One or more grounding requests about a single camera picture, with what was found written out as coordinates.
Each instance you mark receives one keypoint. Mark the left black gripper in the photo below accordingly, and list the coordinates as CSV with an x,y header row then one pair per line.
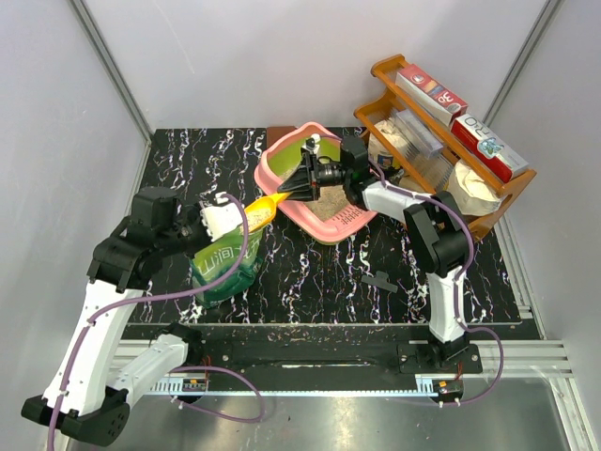
x,y
196,213

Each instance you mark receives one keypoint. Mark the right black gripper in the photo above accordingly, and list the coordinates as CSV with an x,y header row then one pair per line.
x,y
305,181

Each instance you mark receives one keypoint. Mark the green cat litter bag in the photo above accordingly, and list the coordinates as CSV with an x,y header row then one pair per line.
x,y
212,262

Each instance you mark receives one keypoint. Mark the pink green litter box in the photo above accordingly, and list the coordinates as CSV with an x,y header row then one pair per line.
x,y
328,219

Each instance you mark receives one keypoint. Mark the yellow plastic litter scoop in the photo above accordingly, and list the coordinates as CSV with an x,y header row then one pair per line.
x,y
263,210

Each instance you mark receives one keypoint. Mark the black bag clip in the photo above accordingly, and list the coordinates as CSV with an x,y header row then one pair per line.
x,y
380,280

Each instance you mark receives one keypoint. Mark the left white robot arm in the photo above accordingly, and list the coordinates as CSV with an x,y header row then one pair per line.
x,y
86,400

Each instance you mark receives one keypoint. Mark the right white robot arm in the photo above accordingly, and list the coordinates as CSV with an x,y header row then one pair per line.
x,y
441,242

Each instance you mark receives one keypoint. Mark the clear plastic box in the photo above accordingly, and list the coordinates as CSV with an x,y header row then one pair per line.
x,y
417,133

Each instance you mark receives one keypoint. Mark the red white box upper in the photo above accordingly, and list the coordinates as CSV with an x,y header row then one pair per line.
x,y
440,102

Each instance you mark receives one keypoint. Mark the red white box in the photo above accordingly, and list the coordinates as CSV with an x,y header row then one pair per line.
x,y
497,156
440,102

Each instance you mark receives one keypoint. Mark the red white box lower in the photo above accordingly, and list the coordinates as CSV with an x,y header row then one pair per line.
x,y
497,156

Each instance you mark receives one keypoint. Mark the brown rectangular block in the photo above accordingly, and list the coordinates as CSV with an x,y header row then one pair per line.
x,y
280,130

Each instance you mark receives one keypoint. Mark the tan sponge block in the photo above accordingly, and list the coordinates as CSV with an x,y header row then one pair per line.
x,y
411,184

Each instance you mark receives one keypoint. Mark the wooden two-tier shelf rack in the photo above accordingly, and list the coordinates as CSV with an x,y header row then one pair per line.
x,y
433,174

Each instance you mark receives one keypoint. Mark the beige paper bag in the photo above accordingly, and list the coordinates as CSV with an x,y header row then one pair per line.
x,y
472,195

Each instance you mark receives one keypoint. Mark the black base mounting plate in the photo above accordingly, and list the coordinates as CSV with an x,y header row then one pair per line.
x,y
399,348

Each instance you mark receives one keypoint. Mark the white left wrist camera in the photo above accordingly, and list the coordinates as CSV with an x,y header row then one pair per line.
x,y
222,217

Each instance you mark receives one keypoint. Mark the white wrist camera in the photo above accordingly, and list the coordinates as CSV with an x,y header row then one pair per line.
x,y
222,217
312,143

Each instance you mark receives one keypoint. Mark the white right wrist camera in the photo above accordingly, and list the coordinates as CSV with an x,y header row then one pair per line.
x,y
312,143

